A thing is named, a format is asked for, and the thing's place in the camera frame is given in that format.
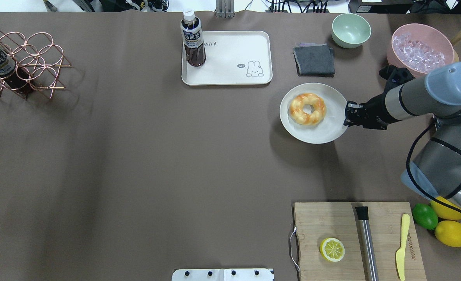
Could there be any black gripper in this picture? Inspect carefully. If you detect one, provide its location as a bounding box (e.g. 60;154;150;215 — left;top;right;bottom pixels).
343;94;388;130

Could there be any half lemon slice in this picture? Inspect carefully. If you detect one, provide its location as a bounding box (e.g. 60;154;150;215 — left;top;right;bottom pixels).
319;238;345;263

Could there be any folded grey cloth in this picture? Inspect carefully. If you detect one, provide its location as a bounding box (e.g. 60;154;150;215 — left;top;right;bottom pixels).
293;43;335;77

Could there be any green lime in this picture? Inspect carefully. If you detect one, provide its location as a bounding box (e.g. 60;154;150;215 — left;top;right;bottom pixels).
411;203;438;230

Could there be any copper wire bottle rack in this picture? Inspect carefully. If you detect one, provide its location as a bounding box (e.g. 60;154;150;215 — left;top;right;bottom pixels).
0;29;72;100

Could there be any cream rabbit tray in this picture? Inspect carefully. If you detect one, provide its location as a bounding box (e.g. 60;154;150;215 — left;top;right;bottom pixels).
181;30;273;87

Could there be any bamboo cutting board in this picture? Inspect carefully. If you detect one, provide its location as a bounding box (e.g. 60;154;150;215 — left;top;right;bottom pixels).
293;202;411;281

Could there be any pink bowl of ice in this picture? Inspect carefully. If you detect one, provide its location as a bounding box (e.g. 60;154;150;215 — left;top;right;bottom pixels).
386;23;455;78

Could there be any glazed twisted donut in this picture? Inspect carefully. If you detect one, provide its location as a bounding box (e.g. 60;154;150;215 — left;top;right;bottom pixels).
288;93;327;126

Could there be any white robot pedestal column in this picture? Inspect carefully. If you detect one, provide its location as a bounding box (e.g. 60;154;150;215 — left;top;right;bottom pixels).
171;268;275;281

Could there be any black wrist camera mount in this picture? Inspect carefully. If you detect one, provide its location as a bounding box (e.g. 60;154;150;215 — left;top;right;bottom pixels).
378;65;415;94

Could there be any yellow lemon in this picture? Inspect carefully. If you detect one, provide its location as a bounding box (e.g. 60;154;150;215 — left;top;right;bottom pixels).
434;221;461;247
429;196;461;221

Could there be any steel muddler black tip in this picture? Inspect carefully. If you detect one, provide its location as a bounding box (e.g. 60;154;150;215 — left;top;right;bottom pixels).
355;206;379;281

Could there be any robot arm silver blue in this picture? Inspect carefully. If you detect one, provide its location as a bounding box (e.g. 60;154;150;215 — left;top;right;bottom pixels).
344;62;461;213

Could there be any yellow plastic knife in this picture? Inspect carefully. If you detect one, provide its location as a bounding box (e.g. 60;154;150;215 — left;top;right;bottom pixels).
395;213;410;281

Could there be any aluminium frame post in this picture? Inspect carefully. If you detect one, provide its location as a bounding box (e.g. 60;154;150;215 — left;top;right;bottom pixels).
215;0;235;18

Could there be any grey round plate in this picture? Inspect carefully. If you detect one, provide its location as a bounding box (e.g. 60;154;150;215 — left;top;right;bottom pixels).
279;82;348;144

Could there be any tea bottle in rack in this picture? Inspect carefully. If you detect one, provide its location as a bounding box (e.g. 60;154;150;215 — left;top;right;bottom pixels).
0;47;34;96

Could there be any tea bottle on tray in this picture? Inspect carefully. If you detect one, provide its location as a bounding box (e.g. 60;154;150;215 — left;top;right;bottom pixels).
180;9;206;67

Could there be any mint green bowl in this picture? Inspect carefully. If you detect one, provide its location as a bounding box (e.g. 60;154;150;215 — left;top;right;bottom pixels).
332;14;372;49

